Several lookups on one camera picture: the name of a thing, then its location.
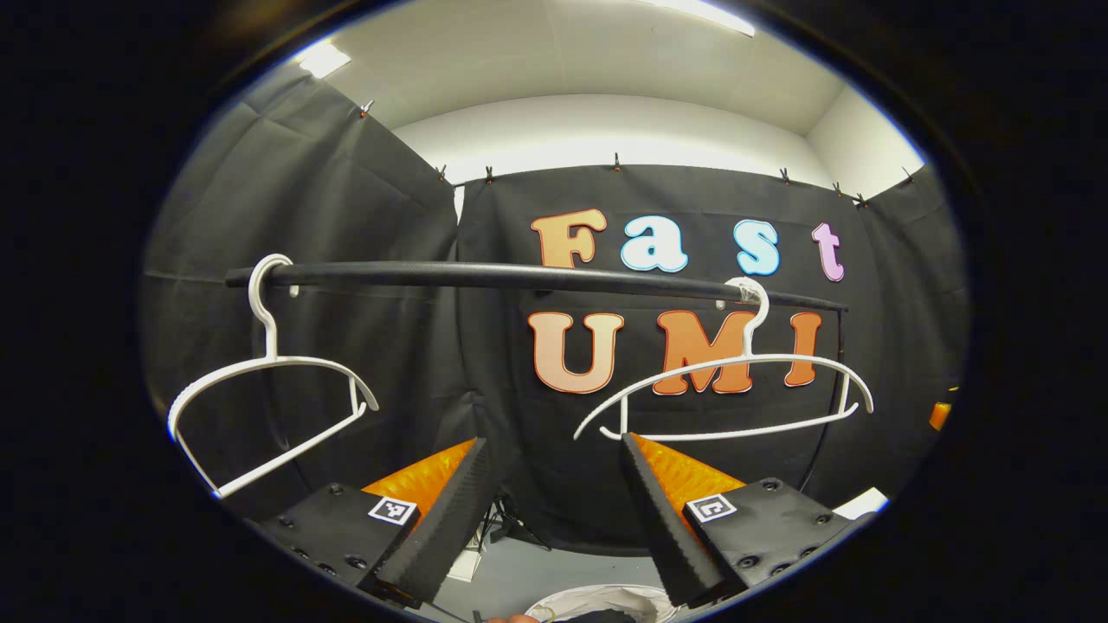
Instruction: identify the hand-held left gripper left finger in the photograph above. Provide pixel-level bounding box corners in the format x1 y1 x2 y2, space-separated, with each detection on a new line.
251 437 493 607

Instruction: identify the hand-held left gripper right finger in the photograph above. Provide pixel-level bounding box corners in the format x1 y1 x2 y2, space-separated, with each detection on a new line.
618 431 866 608

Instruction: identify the white fabric laundry hamper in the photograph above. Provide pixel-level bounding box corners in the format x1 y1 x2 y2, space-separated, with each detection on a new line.
524 584 680 623

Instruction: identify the white plastic clothes hanger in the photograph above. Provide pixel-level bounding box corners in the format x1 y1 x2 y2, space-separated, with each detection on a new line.
167 254 380 501
573 277 875 444

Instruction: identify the black clothes rack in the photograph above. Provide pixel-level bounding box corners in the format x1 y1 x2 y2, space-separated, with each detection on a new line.
225 260 851 494

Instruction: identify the white floor box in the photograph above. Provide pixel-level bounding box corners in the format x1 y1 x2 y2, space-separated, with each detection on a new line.
446 545 484 582

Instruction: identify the black tripod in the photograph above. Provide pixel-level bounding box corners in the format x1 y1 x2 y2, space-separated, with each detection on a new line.
474 493 551 555

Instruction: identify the white drawer cabinet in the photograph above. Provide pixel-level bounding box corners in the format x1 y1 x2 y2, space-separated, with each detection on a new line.
833 486 891 522

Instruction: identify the black backdrop cloth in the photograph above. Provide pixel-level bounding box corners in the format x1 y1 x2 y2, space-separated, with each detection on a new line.
140 65 970 555

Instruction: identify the row of black backdrop clips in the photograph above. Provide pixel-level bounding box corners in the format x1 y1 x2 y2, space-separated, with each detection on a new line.
357 98 918 209

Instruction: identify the ceiling light panel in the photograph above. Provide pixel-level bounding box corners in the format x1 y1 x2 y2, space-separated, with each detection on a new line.
294 39 353 80

